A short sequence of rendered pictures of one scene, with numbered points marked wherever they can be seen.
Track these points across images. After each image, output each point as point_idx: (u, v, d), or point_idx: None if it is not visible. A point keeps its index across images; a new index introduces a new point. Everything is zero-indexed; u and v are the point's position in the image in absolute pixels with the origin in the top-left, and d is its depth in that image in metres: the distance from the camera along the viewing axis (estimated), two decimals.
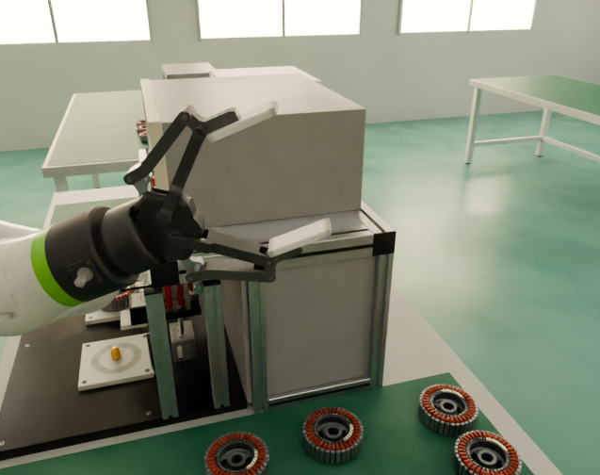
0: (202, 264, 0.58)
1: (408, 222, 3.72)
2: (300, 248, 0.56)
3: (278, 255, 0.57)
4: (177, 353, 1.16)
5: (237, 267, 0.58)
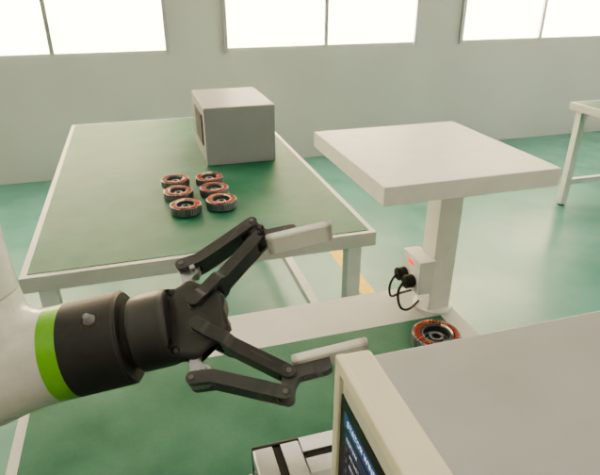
0: (201, 272, 0.56)
1: (520, 301, 2.77)
2: None
3: (273, 240, 0.57)
4: None
5: (230, 251, 0.57)
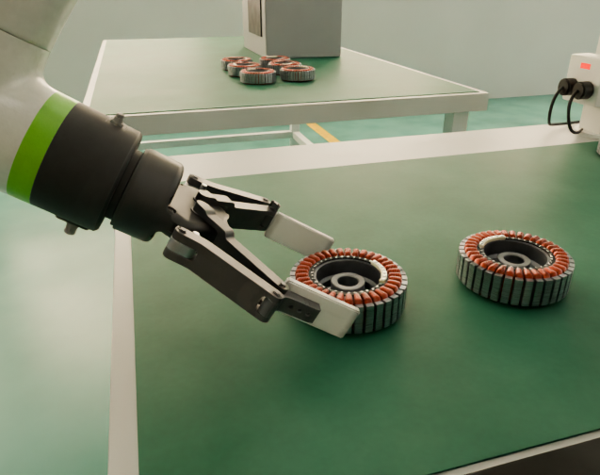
0: None
1: None
2: (293, 237, 0.57)
3: (272, 228, 0.57)
4: None
5: None
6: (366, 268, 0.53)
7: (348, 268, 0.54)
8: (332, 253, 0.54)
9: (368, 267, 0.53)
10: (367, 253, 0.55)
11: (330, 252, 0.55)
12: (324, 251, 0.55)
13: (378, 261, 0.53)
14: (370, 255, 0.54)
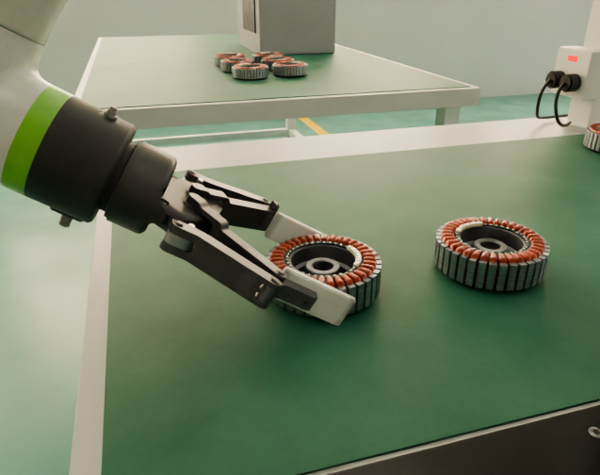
0: None
1: None
2: (293, 237, 0.57)
3: (272, 228, 0.57)
4: None
5: None
6: (343, 253, 0.53)
7: (325, 253, 0.54)
8: (308, 239, 0.54)
9: (344, 252, 0.53)
10: (344, 238, 0.55)
11: (306, 237, 0.55)
12: (300, 237, 0.55)
13: (353, 247, 0.53)
14: (347, 241, 0.54)
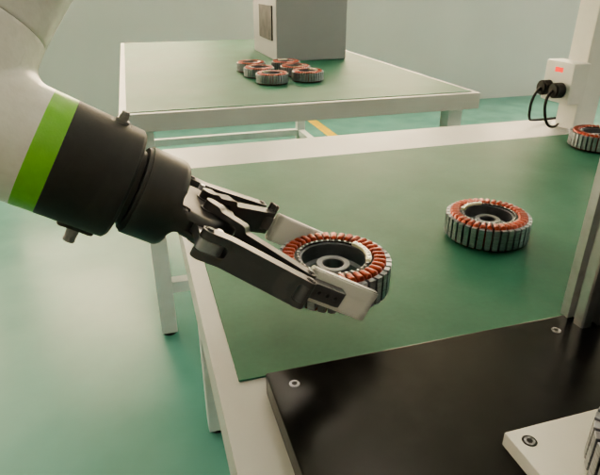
0: None
1: None
2: (292, 238, 0.57)
3: (271, 230, 0.56)
4: None
5: None
6: (348, 250, 0.54)
7: (329, 251, 0.55)
8: (311, 238, 0.55)
9: (348, 248, 0.54)
10: (345, 235, 0.56)
11: (309, 237, 0.55)
12: (303, 237, 0.55)
13: (358, 242, 0.54)
14: (349, 237, 0.55)
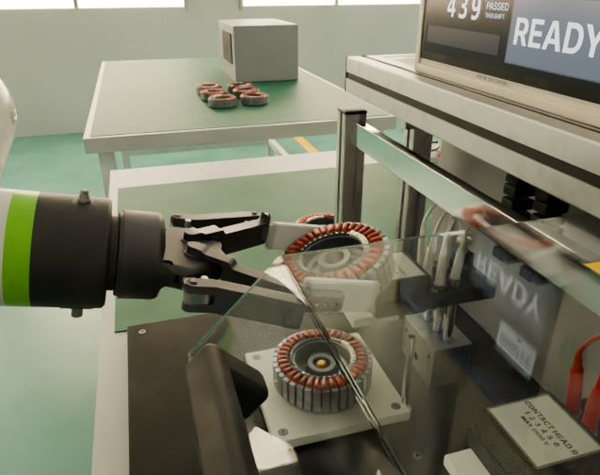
0: None
1: None
2: (293, 239, 0.57)
3: (270, 237, 0.56)
4: None
5: None
6: (347, 240, 0.54)
7: (330, 245, 0.55)
8: (309, 237, 0.55)
9: (348, 238, 0.54)
10: (343, 224, 0.55)
11: (307, 237, 0.55)
12: (301, 237, 0.55)
13: (355, 231, 0.53)
14: (347, 227, 0.54)
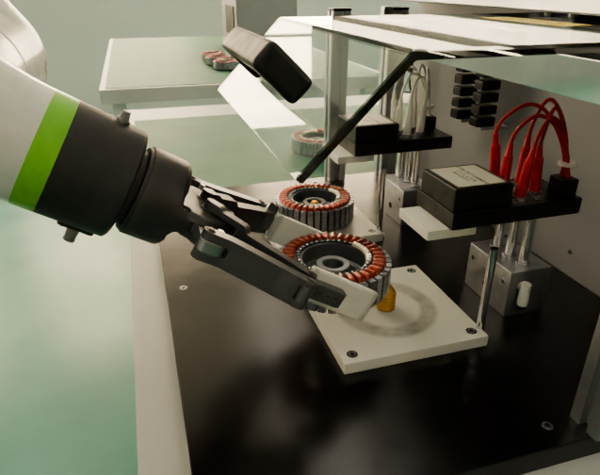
0: None
1: None
2: (292, 238, 0.57)
3: (271, 230, 0.56)
4: (521, 297, 0.55)
5: None
6: (348, 250, 0.54)
7: (329, 251, 0.55)
8: (311, 238, 0.55)
9: (348, 248, 0.54)
10: (345, 236, 0.56)
11: (309, 237, 0.55)
12: (303, 237, 0.55)
13: (358, 242, 0.54)
14: (349, 237, 0.55)
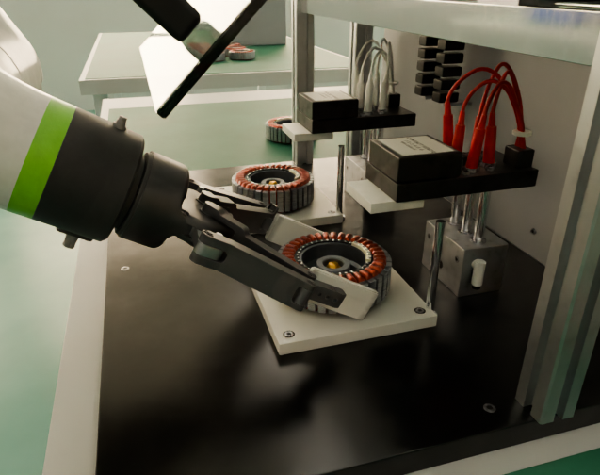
0: None
1: None
2: (292, 238, 0.57)
3: (271, 231, 0.56)
4: (475, 275, 0.52)
5: None
6: (348, 250, 0.54)
7: (329, 251, 0.55)
8: (311, 238, 0.55)
9: (348, 248, 0.54)
10: (345, 235, 0.56)
11: (309, 237, 0.55)
12: (303, 237, 0.55)
13: (358, 242, 0.54)
14: (349, 237, 0.55)
